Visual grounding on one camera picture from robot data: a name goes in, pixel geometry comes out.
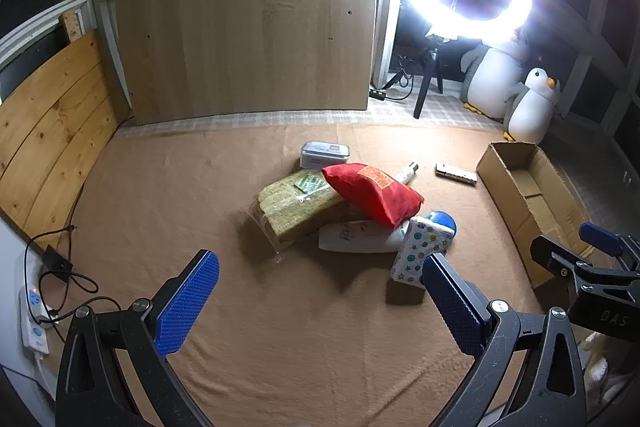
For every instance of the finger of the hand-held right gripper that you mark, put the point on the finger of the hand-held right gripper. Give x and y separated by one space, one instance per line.
600 238
552 254

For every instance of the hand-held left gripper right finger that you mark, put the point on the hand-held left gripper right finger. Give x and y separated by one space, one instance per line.
452 307

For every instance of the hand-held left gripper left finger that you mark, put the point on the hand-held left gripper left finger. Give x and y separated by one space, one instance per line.
187 307

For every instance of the cardboard box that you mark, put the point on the cardboard box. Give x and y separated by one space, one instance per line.
530 197

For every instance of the patterned tissue pack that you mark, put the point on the patterned tissue pack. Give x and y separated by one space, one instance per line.
417 252

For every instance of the blue round jar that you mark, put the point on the blue round jar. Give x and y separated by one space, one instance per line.
444 221

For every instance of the white lotion bottle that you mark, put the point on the white lotion bottle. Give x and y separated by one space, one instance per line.
350 237

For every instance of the patterned lighter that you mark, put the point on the patterned lighter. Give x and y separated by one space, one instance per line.
455 175

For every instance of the red snack bag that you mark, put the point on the red snack bag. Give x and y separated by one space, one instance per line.
372 194

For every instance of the small pink bottle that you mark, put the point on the small pink bottle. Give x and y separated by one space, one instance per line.
406 174

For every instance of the person's right hand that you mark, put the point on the person's right hand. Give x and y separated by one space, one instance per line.
600 369

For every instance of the black charger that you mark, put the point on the black charger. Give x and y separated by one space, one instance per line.
59 263

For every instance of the small penguin plush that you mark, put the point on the small penguin plush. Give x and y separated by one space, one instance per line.
530 112

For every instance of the white power strip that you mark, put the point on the white power strip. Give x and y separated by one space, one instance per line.
34 332

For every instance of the large penguin plush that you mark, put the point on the large penguin plush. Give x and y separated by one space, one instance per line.
492 77

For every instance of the grey tin box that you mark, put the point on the grey tin box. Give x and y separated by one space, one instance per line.
325 154

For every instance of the checked bed sheet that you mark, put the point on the checked bed sheet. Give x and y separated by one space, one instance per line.
390 112

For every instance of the black tripod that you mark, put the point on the black tripod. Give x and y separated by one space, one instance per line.
429 77

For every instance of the black power strip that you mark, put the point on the black power strip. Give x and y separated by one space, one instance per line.
378 93

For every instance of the pine wood panel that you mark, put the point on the pine wood panel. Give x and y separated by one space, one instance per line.
50 122

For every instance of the large wooden board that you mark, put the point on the large wooden board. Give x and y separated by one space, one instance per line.
240 22

